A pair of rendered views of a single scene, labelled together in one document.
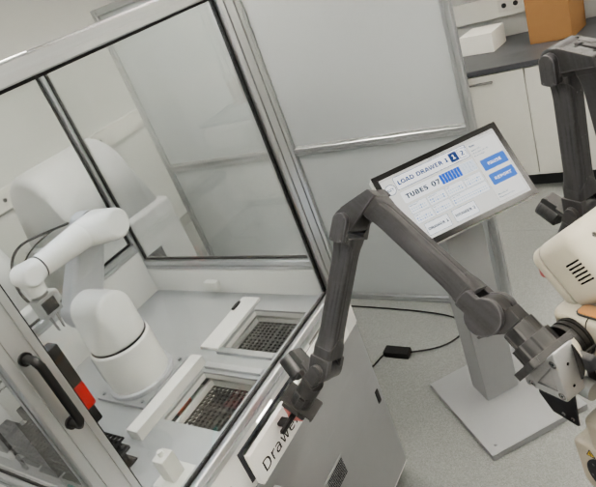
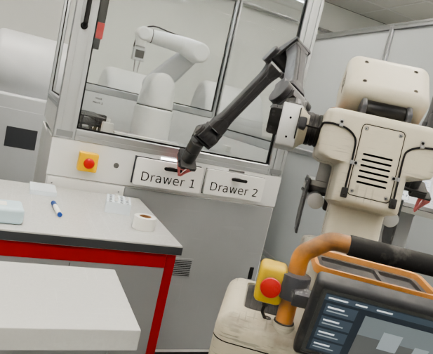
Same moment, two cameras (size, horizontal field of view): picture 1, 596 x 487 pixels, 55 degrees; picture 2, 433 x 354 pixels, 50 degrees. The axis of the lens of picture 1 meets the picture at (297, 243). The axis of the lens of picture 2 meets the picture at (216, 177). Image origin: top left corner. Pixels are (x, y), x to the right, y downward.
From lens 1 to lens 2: 1.20 m
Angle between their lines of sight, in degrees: 31
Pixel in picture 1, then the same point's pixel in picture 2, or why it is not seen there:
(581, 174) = not seen: outside the picture
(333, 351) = (217, 121)
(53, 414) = (81, 13)
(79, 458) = (73, 43)
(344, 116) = not seen: hidden behind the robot
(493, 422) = not seen: outside the picture
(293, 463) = (160, 212)
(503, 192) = not seen: outside the picture
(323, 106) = not seen: hidden behind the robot
